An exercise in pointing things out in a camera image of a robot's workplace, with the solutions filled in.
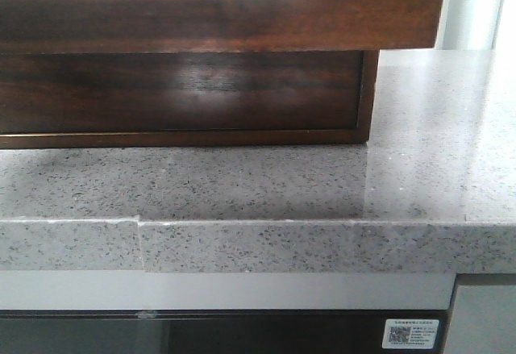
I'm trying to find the wooden drawer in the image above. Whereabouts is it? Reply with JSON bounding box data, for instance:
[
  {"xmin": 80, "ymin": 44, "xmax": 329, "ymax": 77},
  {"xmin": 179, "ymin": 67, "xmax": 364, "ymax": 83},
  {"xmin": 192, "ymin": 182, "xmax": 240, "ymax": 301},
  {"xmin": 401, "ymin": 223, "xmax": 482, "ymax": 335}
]
[
  {"xmin": 1, "ymin": 0, "xmax": 443, "ymax": 54},
  {"xmin": 1, "ymin": 52, "xmax": 362, "ymax": 134}
]

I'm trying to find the dark wooden drawer cabinet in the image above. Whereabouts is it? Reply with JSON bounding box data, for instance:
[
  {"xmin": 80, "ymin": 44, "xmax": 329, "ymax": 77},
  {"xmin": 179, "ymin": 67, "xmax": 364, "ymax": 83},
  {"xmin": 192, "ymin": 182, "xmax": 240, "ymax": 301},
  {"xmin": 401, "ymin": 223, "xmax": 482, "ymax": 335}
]
[{"xmin": 1, "ymin": 51, "xmax": 379, "ymax": 149}]

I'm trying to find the white QR code sticker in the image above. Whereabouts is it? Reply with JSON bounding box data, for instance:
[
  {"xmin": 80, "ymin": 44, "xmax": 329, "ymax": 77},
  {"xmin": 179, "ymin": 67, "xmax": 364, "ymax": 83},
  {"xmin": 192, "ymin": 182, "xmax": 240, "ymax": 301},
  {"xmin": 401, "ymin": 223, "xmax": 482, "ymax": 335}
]
[{"xmin": 382, "ymin": 319, "xmax": 440, "ymax": 349}]

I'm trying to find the white curtain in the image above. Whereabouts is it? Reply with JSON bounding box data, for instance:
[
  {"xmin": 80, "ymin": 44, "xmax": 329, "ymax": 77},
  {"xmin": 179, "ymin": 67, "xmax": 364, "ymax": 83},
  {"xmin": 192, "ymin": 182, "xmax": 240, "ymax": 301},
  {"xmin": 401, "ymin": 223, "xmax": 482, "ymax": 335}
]
[{"xmin": 435, "ymin": 0, "xmax": 515, "ymax": 52}]

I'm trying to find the grey cabinet door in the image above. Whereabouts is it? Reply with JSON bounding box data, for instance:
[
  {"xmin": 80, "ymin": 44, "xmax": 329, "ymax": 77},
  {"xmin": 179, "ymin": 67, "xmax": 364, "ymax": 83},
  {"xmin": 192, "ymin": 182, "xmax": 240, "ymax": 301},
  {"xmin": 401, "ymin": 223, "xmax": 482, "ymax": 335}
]
[{"xmin": 443, "ymin": 274, "xmax": 515, "ymax": 353}]

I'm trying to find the black glass appliance front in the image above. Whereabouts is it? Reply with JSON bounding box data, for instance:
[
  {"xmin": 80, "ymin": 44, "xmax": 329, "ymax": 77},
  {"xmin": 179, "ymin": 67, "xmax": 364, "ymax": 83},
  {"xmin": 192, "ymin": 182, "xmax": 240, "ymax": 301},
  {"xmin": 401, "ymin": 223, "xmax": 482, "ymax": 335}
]
[{"xmin": 1, "ymin": 310, "xmax": 448, "ymax": 353}]

